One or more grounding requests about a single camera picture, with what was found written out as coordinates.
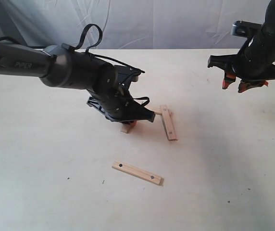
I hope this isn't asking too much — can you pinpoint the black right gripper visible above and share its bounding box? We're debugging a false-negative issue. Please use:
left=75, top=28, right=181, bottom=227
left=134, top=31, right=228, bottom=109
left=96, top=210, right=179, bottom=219
left=208, top=54, right=275, bottom=93

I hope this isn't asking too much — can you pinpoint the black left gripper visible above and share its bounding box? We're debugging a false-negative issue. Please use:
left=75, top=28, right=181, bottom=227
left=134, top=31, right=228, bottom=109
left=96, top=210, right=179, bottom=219
left=87, top=66, right=155, bottom=126

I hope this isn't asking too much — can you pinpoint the wooden stick with holes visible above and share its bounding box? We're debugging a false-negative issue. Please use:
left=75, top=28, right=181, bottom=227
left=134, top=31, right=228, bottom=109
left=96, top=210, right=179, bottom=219
left=160, top=105, right=177, bottom=141
left=112, top=161, right=163, bottom=185

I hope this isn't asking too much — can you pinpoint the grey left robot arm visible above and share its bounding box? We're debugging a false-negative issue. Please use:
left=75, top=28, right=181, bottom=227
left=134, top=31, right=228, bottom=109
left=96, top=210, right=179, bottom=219
left=0, top=38, right=155, bottom=124

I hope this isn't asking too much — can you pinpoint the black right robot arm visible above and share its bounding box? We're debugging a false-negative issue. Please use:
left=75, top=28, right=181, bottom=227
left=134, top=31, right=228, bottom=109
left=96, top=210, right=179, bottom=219
left=208, top=0, right=275, bottom=93

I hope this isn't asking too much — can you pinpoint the white backdrop cloth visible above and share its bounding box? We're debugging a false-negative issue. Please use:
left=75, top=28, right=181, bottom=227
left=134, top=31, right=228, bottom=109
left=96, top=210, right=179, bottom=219
left=0, top=0, right=268, bottom=49

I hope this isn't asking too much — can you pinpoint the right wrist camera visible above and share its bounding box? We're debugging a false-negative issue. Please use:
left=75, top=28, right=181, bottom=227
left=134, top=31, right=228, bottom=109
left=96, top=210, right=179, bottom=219
left=231, top=20, right=262, bottom=38

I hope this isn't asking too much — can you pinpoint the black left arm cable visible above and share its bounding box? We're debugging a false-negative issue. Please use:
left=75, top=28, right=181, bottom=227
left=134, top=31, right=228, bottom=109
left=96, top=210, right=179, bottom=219
left=0, top=23, right=150, bottom=106

